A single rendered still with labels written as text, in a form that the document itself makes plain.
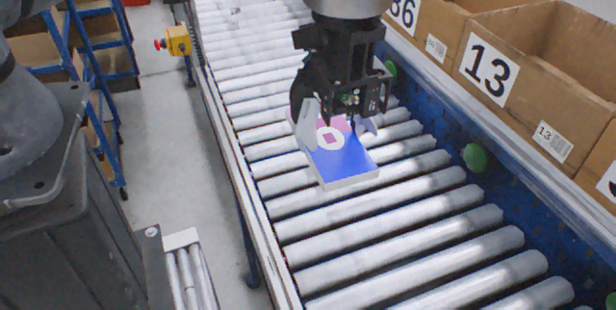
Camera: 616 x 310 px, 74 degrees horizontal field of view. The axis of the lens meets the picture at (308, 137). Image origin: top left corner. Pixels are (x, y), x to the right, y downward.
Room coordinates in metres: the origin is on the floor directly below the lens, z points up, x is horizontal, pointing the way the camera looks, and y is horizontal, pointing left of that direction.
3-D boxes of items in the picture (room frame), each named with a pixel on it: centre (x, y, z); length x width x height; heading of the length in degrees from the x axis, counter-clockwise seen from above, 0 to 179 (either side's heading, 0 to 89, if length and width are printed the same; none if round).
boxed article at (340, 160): (0.42, -0.03, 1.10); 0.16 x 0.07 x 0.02; 20
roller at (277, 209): (0.67, -0.13, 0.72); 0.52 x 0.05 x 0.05; 112
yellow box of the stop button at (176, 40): (1.14, 0.41, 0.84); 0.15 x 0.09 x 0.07; 22
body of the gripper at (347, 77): (0.38, -0.04, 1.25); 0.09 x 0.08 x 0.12; 20
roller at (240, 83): (1.16, 0.06, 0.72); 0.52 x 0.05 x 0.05; 112
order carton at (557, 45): (0.78, -0.58, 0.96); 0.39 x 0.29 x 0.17; 22
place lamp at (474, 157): (0.67, -0.38, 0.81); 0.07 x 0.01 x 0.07; 22
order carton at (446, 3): (1.14, -0.43, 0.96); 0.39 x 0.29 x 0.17; 22
